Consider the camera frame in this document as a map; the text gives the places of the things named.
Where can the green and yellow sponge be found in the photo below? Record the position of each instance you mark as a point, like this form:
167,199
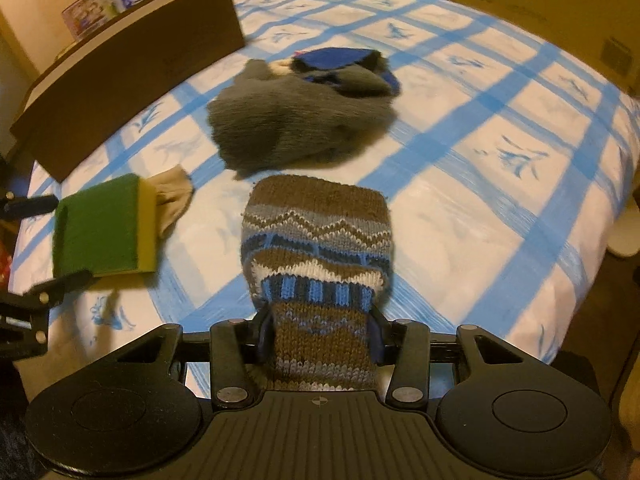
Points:
95,225

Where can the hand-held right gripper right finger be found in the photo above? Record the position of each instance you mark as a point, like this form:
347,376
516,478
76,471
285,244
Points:
375,335

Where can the grey fluffy cloth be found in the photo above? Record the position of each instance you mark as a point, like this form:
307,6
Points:
290,125

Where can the large cardboard box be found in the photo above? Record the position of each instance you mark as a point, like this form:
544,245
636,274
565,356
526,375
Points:
550,0

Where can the blue milk carton box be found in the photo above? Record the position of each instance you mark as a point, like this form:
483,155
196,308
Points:
90,15

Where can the brown patterned knit sock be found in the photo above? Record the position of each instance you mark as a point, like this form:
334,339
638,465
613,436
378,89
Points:
315,240

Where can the blue checked bed sheet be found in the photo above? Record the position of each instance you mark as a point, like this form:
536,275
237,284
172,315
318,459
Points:
475,185

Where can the dark brown storage box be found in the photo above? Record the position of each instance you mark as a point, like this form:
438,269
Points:
125,75

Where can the dark grey and blue cloth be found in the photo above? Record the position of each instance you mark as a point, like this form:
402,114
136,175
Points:
335,57

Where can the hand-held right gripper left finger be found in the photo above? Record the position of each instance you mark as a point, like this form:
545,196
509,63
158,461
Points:
263,332

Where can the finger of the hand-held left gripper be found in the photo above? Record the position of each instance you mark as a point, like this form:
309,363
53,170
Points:
55,290
30,206

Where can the beige stocking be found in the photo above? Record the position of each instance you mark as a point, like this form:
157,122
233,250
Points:
172,195

